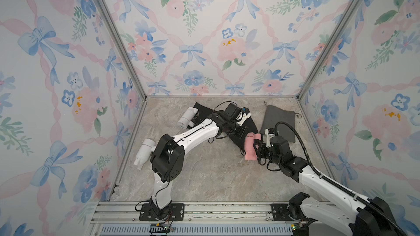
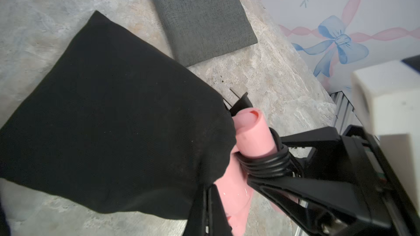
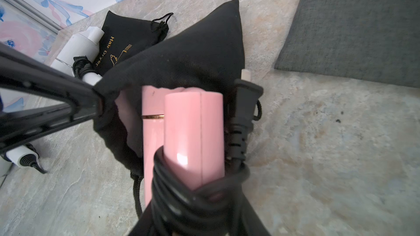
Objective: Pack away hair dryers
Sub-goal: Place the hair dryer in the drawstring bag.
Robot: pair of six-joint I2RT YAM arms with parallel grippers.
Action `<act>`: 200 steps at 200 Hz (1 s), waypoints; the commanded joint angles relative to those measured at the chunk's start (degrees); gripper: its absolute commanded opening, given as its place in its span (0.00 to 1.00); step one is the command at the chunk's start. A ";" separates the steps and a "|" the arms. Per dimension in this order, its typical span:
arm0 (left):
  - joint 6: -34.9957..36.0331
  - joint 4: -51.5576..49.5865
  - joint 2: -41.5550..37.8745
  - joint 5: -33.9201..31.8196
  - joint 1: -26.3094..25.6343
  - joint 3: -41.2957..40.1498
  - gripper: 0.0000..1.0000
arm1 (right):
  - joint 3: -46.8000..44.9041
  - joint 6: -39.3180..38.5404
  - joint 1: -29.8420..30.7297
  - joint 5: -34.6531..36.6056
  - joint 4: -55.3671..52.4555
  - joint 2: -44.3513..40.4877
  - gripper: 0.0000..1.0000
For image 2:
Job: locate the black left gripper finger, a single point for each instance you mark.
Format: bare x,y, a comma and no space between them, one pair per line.
207,216

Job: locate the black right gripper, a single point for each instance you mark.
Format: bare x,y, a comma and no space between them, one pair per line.
351,189

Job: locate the pink folding hair dryer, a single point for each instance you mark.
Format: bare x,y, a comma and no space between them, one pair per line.
258,153

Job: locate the plain black drawstring pouch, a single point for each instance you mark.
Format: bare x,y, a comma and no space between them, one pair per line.
118,126

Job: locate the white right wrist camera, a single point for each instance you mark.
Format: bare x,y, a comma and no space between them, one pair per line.
386,98

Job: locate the grey fabric drawstring pouch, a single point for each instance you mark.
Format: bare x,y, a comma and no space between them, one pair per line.
199,30

